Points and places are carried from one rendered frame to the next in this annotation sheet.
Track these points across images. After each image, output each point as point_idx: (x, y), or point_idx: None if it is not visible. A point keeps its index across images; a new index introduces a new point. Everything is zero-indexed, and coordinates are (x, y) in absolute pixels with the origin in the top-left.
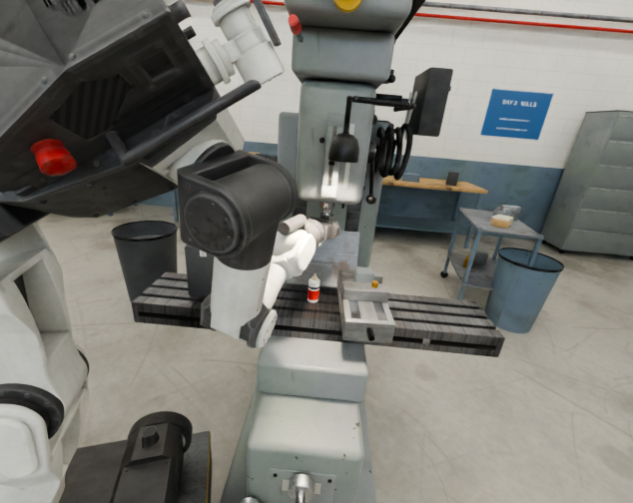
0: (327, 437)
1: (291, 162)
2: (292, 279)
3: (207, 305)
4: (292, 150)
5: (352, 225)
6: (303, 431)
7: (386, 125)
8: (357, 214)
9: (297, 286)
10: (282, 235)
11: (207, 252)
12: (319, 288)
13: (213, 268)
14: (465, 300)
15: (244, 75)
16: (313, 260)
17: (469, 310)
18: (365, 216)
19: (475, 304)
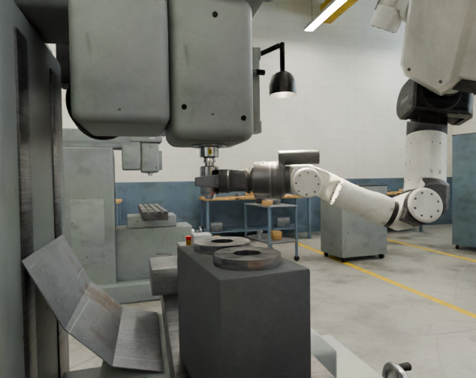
0: (335, 347)
1: (12, 100)
2: (109, 352)
3: (447, 182)
4: (11, 71)
5: (59, 223)
6: (345, 360)
7: (60, 66)
8: (60, 202)
9: (176, 317)
10: (311, 167)
11: (462, 123)
12: (172, 303)
13: (445, 147)
14: (158, 255)
15: (401, 22)
16: (79, 307)
17: (176, 254)
18: (61, 205)
19: (164, 253)
